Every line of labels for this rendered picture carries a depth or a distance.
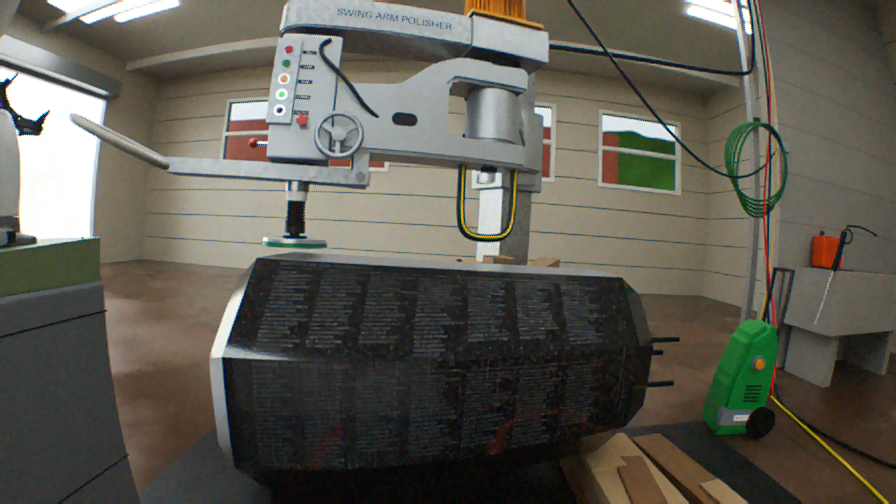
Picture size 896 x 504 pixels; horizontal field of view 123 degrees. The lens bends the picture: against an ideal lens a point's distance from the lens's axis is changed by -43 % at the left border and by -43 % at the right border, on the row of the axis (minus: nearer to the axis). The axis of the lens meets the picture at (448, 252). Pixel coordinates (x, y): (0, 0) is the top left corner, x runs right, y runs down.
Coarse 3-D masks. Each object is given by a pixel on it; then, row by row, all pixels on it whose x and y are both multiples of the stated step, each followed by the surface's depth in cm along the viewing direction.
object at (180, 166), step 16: (176, 160) 114; (192, 160) 116; (208, 160) 117; (224, 160) 119; (240, 160) 121; (192, 176) 126; (208, 176) 126; (224, 176) 125; (240, 176) 123; (256, 176) 122; (272, 176) 124; (288, 176) 125; (304, 176) 127; (320, 176) 128; (336, 176) 130; (368, 176) 133
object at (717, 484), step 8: (712, 480) 117; (720, 480) 116; (704, 488) 114; (712, 488) 112; (720, 488) 111; (728, 488) 110; (712, 496) 108; (720, 496) 107; (728, 496) 105; (736, 496) 104
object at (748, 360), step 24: (744, 336) 174; (768, 336) 162; (720, 360) 188; (744, 360) 167; (768, 360) 162; (720, 384) 178; (744, 384) 165; (768, 384) 164; (720, 408) 171; (744, 408) 165; (768, 408) 159; (720, 432) 171; (744, 432) 167; (768, 432) 157
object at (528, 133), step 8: (520, 112) 169; (520, 120) 170; (520, 128) 163; (528, 128) 197; (536, 128) 201; (520, 136) 174; (528, 136) 198; (536, 136) 201; (520, 144) 176; (528, 144) 198; (536, 144) 201; (528, 152) 198; (536, 152) 202; (528, 160) 198; (536, 160) 202; (528, 168) 199; (536, 168) 203
